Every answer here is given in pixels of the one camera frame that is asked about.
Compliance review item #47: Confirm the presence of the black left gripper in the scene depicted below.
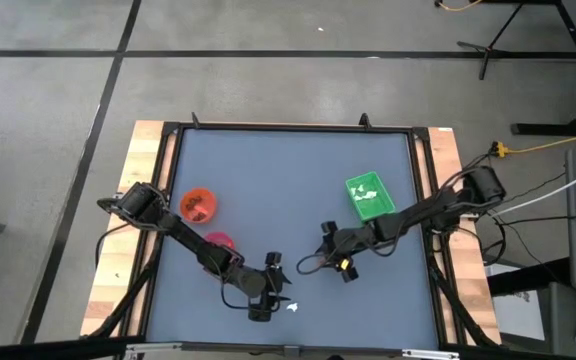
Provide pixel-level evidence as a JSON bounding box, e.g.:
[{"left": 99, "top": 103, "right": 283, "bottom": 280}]
[{"left": 230, "top": 252, "right": 293, "bottom": 323}]

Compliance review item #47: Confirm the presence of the green plastic basket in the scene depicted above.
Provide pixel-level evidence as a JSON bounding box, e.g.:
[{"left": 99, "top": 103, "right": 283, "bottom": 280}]
[{"left": 344, "top": 170, "right": 398, "bottom": 223}]

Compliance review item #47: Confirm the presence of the wooden table side board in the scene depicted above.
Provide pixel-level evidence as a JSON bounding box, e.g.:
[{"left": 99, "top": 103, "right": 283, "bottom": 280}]
[
  {"left": 425, "top": 126, "right": 503, "bottom": 346},
  {"left": 80, "top": 119, "right": 167, "bottom": 337}
]

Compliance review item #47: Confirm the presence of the silver aluminium rail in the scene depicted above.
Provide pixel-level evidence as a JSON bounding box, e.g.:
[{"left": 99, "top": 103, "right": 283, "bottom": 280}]
[{"left": 124, "top": 341, "right": 460, "bottom": 360}]

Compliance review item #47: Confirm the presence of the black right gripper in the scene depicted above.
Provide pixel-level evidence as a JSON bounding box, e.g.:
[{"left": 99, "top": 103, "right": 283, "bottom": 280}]
[{"left": 316, "top": 220, "right": 387, "bottom": 284}]

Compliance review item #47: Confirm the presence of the orange plastic bowl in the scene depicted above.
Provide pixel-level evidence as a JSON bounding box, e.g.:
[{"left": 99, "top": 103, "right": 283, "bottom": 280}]
[{"left": 179, "top": 187, "right": 218, "bottom": 225}]

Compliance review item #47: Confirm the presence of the yellow extension cord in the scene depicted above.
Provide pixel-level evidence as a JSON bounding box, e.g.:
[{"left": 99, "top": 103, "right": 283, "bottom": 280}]
[{"left": 490, "top": 127, "right": 576, "bottom": 159}]

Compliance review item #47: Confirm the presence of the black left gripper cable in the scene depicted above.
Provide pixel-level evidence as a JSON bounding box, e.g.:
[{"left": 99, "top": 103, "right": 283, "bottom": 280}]
[{"left": 219, "top": 277, "right": 269, "bottom": 311}]

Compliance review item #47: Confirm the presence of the pink plastic bowl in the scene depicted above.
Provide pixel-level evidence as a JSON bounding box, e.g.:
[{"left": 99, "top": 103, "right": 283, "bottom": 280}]
[{"left": 202, "top": 231, "right": 237, "bottom": 251}]

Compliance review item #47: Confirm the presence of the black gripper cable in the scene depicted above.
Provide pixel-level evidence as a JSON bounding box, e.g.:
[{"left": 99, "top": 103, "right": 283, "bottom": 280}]
[
  {"left": 295, "top": 249, "right": 344, "bottom": 276},
  {"left": 219, "top": 277, "right": 269, "bottom": 311}
]

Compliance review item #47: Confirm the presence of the black power cable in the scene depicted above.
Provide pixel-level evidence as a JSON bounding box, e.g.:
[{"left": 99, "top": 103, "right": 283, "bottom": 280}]
[{"left": 492, "top": 213, "right": 576, "bottom": 229}]

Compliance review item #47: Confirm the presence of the white cable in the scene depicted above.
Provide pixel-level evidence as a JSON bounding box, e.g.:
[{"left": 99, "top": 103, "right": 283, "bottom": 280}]
[{"left": 487, "top": 158, "right": 576, "bottom": 217}]

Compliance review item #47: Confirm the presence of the black base cable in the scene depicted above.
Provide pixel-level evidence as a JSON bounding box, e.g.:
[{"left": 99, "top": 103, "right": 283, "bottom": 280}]
[{"left": 95, "top": 222, "right": 132, "bottom": 266}]

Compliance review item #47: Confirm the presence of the black desk frame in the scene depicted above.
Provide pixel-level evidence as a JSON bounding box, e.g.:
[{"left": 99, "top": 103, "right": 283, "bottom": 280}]
[{"left": 510, "top": 0, "right": 576, "bottom": 137}]

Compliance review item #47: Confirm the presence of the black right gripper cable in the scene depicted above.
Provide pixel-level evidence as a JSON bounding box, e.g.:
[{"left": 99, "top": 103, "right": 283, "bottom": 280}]
[{"left": 295, "top": 249, "right": 344, "bottom": 276}]

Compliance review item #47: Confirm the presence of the black tripod stand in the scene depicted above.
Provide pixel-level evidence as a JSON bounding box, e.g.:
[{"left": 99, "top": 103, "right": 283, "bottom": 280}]
[{"left": 456, "top": 2, "right": 525, "bottom": 81}]

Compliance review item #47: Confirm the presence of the black table frame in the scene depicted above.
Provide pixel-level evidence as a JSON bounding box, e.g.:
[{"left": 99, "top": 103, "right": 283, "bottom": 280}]
[{"left": 80, "top": 112, "right": 504, "bottom": 360}]

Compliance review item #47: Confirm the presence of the dark floor case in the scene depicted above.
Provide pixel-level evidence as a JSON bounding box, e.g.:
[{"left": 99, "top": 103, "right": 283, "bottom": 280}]
[{"left": 486, "top": 257, "right": 576, "bottom": 359}]

